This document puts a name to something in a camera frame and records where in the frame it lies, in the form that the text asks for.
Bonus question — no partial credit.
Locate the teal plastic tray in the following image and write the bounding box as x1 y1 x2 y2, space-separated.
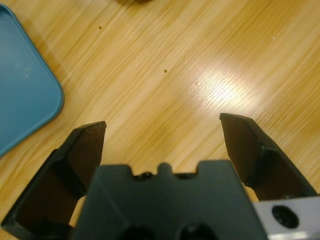
0 3 65 159

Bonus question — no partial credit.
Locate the metal drip tray grate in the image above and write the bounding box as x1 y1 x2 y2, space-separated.
116 0 154 5

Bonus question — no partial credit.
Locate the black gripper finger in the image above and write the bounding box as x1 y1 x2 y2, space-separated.
1 121 107 240
219 112 320 201

